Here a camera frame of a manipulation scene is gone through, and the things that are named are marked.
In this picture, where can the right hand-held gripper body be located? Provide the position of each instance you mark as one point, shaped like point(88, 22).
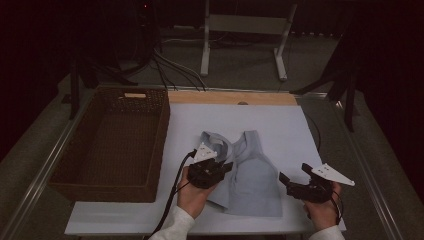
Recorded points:
point(325, 173)

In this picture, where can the black tripod stand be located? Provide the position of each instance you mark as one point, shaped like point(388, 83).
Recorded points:
point(349, 106)
point(74, 93)

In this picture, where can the metal table frame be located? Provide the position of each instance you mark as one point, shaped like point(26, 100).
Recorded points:
point(40, 181)

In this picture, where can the light blue tank top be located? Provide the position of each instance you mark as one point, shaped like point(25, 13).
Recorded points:
point(253, 180)

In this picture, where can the brown wicker basket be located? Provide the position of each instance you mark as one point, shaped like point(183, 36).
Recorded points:
point(116, 150)

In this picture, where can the person's left hand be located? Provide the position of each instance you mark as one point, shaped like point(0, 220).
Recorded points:
point(193, 200)

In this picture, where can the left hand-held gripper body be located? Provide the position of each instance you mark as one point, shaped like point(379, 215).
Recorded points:
point(203, 173)

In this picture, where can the dark equipment rack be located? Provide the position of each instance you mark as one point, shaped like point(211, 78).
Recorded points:
point(143, 26)

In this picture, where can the white metal stand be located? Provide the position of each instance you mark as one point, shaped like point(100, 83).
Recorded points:
point(246, 24)

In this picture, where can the person's right hand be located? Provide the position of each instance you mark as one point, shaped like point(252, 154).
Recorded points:
point(323, 215)

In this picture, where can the white table board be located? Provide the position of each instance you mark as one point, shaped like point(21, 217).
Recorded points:
point(266, 120)

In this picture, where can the wooden plank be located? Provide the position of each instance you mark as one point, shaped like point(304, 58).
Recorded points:
point(206, 97)

